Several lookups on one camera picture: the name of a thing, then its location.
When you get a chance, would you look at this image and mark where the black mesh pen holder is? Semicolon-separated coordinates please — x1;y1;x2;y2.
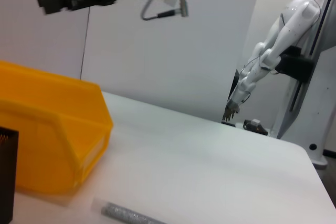
0;126;20;223

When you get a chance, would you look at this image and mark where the gray marker pen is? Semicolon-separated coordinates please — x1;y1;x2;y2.
91;197;169;224

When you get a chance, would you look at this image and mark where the gray robot stand column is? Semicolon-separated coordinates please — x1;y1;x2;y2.
275;0;336;171

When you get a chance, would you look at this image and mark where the right gripper cable with connector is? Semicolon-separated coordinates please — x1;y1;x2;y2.
141;0;190;22

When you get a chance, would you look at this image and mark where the white humanoid robot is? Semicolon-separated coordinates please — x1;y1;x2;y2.
222;0;332;124

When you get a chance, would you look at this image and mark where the black stand bracket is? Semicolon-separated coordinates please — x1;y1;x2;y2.
278;46;315;82

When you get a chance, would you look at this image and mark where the yellow plastic storage bin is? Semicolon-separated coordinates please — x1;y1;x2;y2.
0;60;114;196

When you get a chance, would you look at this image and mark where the small black box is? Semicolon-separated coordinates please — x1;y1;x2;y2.
243;118;269;137

